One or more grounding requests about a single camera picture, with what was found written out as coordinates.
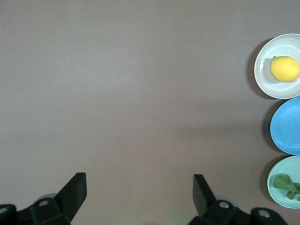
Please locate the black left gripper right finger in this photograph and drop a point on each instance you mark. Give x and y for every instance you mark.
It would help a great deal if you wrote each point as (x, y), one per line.
(204, 201)

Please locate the off-white round plate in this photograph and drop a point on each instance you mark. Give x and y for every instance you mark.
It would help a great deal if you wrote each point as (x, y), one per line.
(264, 80)

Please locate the blue round plate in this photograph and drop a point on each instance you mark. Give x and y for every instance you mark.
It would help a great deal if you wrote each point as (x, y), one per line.
(288, 126)

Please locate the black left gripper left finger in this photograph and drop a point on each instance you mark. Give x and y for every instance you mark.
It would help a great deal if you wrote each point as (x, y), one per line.
(70, 199)

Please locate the green lettuce leaf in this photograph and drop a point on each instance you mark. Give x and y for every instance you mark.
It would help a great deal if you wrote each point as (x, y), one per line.
(284, 182)

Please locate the mint green round plate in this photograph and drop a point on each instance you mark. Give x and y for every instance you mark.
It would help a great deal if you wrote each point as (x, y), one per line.
(284, 165)

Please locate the yellow lemon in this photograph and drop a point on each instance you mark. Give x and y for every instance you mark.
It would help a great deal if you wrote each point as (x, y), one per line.
(284, 69)

